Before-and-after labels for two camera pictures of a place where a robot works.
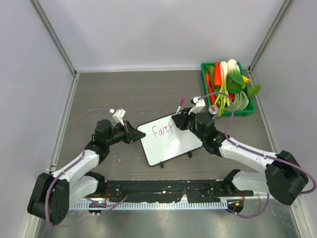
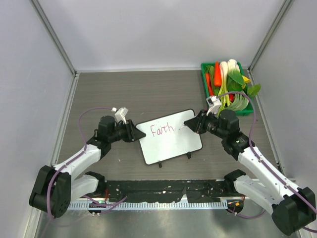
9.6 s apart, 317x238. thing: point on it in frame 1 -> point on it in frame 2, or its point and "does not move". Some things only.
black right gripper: x=181 y=119 -> x=197 y=126
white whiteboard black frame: x=164 y=140 does not move
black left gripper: x=131 y=134 does not move
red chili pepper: x=232 y=95 does not move
